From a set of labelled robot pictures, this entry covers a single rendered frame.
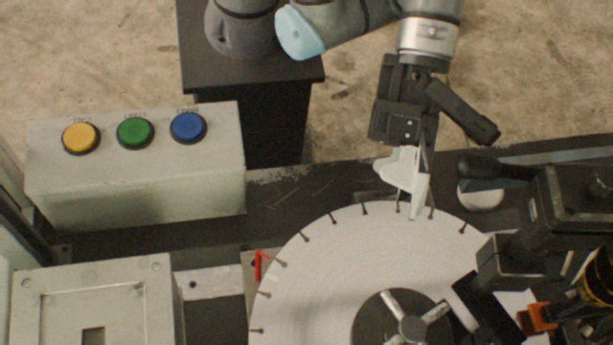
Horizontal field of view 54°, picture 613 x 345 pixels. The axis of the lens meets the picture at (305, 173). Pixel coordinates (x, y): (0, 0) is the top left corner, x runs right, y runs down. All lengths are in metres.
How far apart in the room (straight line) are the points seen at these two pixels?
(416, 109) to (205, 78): 0.43
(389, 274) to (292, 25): 0.34
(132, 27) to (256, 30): 1.14
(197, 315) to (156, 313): 0.15
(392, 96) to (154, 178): 0.32
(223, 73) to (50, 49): 1.15
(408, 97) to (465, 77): 1.33
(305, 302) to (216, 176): 0.23
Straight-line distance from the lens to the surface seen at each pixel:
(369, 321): 0.67
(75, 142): 0.83
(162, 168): 0.80
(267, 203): 0.94
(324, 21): 0.80
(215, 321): 0.87
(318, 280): 0.69
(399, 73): 0.78
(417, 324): 0.63
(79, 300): 0.76
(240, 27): 1.04
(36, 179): 0.83
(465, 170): 0.46
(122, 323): 0.74
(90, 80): 2.04
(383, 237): 0.71
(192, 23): 1.14
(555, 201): 0.43
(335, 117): 1.91
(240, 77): 1.06
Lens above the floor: 1.60
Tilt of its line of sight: 63 degrees down
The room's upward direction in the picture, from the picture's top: 9 degrees clockwise
